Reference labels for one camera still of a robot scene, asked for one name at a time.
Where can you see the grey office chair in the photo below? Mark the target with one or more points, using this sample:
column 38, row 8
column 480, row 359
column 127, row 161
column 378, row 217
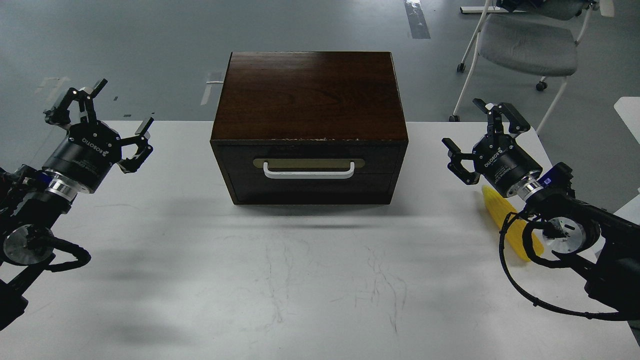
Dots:
column 528, row 47

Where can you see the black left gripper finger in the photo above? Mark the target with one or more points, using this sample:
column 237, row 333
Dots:
column 59, row 114
column 143, row 149

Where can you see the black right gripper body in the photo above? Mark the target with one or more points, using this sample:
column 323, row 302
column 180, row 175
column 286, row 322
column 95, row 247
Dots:
column 504, row 163

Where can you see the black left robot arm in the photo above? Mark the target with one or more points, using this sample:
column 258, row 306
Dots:
column 32, row 200

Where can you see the white drawer handle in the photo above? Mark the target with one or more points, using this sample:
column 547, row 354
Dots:
column 313, row 175

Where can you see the dark wooden drawer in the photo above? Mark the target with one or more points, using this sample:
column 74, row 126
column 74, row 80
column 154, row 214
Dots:
column 377, row 168

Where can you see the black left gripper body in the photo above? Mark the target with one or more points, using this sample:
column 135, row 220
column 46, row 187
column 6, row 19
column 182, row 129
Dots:
column 86, row 155

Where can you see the dark wooden cabinet box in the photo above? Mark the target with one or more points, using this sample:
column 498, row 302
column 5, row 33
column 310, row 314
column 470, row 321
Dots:
column 310, row 98

